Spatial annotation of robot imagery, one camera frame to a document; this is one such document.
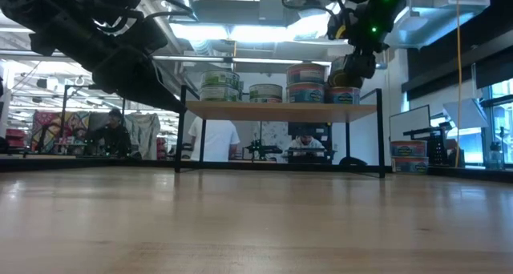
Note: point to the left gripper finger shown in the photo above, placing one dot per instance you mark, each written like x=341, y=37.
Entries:
x=156, y=99

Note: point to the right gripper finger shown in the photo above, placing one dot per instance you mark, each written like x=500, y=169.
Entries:
x=369, y=63
x=352, y=65

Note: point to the large gold ringed can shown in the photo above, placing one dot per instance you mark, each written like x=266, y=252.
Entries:
x=265, y=91

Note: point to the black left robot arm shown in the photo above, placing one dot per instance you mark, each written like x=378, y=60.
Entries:
x=60, y=21

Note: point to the white hanging cloth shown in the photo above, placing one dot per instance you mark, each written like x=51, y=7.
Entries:
x=142, y=131

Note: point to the red object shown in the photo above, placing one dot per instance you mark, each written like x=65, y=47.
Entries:
x=161, y=150

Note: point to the person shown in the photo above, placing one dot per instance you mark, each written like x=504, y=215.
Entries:
x=216, y=139
x=114, y=138
x=306, y=142

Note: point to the grey hanging cloth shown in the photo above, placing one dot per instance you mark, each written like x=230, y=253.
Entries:
x=99, y=119

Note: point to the dark cabinet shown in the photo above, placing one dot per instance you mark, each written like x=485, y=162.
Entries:
x=316, y=129

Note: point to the silver ceiling pipe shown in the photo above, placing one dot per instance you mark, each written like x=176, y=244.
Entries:
x=186, y=1

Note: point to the long ceiling light strip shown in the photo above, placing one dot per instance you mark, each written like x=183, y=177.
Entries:
x=260, y=60

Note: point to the small black rounded object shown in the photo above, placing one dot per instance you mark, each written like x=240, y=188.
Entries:
x=352, y=162

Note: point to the colourful patterned quilt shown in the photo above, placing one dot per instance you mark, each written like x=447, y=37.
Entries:
x=48, y=123

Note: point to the white patterned paper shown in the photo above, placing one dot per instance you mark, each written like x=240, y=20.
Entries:
x=276, y=133

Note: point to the black equipment stand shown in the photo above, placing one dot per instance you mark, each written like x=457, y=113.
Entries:
x=435, y=142

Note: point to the bright ceiling light panel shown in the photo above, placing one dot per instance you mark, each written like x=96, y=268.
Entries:
x=248, y=33

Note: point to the distant black robot arms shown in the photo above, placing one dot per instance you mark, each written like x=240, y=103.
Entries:
x=260, y=149

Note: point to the window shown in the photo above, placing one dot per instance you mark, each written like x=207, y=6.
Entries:
x=501, y=118

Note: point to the large rectangular metal duct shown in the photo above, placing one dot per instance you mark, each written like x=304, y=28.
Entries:
x=433, y=25

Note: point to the white board dark frame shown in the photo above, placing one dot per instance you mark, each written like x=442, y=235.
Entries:
x=409, y=123

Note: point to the black rig frame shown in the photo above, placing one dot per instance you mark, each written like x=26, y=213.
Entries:
x=64, y=118

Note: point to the wooden shelf black metal frame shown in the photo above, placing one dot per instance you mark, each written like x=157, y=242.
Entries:
x=280, y=111

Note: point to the black metal table frame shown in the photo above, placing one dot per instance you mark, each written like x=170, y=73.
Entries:
x=280, y=166

